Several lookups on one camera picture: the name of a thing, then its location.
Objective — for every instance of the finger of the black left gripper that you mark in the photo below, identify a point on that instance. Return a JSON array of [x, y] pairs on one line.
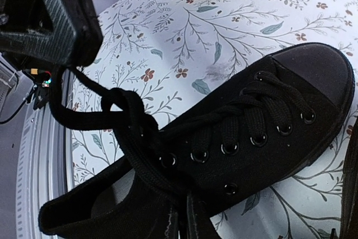
[[58, 47], [78, 16]]

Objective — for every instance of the front aluminium rail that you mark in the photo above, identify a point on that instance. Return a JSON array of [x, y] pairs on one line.
[[44, 169]]

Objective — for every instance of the black shoe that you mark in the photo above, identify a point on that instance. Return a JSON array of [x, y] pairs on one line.
[[223, 138]]

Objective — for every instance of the floral tablecloth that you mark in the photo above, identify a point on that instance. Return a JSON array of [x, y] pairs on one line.
[[175, 52]]

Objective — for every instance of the red-soled shoe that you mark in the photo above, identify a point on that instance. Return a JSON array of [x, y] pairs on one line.
[[348, 228]]

